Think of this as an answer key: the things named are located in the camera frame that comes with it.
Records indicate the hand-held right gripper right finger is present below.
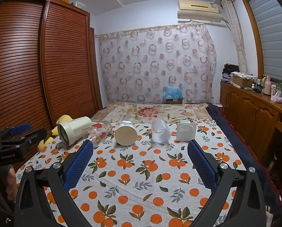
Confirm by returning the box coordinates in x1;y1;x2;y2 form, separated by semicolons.
187;139;267;227

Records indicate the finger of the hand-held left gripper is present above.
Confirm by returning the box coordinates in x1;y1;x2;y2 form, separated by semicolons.
0;128;48;148
0;122;31;143

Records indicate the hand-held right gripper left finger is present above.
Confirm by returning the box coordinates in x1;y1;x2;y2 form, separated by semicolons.
15;139;94;227

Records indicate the cream thermos cup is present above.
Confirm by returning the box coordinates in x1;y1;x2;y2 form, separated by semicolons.
57;116;92;146

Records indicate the white square cup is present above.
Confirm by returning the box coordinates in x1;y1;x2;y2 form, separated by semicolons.
176;120;197;142

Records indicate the clear floral glass cup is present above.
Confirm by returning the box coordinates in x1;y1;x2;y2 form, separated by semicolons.
81;120;113;145

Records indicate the translucent plastic cup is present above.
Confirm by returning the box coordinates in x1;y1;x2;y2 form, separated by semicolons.
151;119;171;145

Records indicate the white paper cup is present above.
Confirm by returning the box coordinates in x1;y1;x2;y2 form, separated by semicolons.
115;120;138;146

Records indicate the person's left hand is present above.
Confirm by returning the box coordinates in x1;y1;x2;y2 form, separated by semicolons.
0;165;17;203

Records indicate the yellow plush toy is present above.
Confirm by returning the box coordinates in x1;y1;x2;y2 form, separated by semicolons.
38;115;73;151

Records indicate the orange fruit print cloth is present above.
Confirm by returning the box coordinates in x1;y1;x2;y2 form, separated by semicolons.
15;120;250;227

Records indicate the brown slatted wardrobe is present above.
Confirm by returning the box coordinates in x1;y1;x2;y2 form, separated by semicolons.
0;0;103;171

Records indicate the brown wooden box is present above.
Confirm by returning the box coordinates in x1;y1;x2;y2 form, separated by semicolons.
165;97;183;105

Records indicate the wooden sideboard cabinet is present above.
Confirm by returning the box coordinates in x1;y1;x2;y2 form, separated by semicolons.
220;82;282;169

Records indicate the floral bed blanket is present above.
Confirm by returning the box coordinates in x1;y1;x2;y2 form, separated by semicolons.
90;102;212;125

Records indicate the blue plastic bag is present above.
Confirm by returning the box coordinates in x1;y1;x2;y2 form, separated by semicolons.
163;86;183;99

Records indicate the cardboard box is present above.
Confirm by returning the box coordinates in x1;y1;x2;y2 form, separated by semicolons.
232;74;257;88

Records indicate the pink tissue pack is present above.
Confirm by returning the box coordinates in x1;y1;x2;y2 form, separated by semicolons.
270;92;282;103

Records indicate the pink thermos bottle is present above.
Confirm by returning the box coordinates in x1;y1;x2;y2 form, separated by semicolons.
263;75;272;95

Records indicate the circle pattern sheer curtain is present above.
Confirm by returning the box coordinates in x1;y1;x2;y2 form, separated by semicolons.
98;23;217;105

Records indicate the patterned window curtain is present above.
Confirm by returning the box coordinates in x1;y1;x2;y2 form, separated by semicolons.
221;0;249;75

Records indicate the grey window blind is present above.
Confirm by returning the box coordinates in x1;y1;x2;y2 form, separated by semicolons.
245;0;282;84

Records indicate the wall air conditioner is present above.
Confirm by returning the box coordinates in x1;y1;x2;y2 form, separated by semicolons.
177;0;223;24

